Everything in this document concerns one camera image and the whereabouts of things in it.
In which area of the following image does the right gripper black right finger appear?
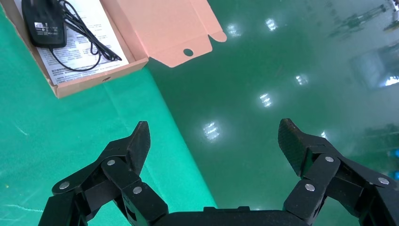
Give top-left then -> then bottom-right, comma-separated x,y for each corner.
277,118 -> 399,226

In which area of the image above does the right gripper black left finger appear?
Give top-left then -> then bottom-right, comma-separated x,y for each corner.
38,121 -> 169,226

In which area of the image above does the green table cloth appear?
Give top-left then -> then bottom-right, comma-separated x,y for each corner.
0,6 -> 217,226

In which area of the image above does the white printed paper sheet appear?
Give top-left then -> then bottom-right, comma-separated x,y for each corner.
14,0 -> 130,85

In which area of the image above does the black cable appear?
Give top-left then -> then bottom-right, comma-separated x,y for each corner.
21,0 -> 123,73

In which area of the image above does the open brown cardboard box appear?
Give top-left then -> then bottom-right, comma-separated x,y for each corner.
0,0 -> 228,99

